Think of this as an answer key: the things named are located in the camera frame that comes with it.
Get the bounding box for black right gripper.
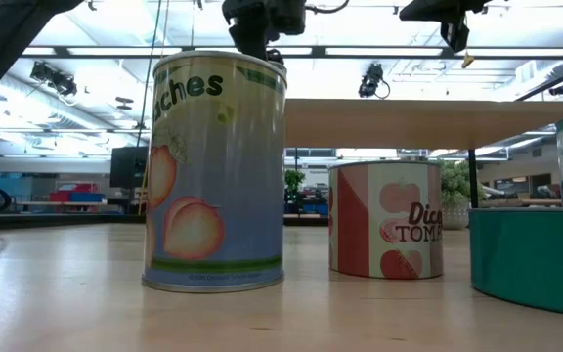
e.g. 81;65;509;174
398;0;491;53

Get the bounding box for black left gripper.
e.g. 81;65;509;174
221;0;307;65

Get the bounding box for peaches label tin can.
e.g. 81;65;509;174
141;50;288;294

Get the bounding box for diced tomatoes label tin can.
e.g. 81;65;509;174
327;160;445;281

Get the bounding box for teal label tin can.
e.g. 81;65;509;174
468;207;563;318

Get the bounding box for leafy green background plant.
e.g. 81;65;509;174
284;169;307;202

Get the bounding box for small green potted plant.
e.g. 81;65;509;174
439;159;481;231

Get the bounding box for black monitor on stand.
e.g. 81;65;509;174
109;145;150;190

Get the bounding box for black ceiling track lights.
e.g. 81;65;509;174
29;62;78;98

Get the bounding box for blue storage bin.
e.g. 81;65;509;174
69;192;106;203

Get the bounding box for red storage bin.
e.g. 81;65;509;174
49;183;100;203

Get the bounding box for black aluminium rig frame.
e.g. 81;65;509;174
17;45;563;61

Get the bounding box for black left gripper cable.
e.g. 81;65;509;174
305;0;351;15

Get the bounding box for black overhead camera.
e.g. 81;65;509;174
358;62;391;100

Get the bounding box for green hanging cable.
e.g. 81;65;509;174
136;0;164;148

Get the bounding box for yellow hanging cable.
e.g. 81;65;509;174
137;163;150;216

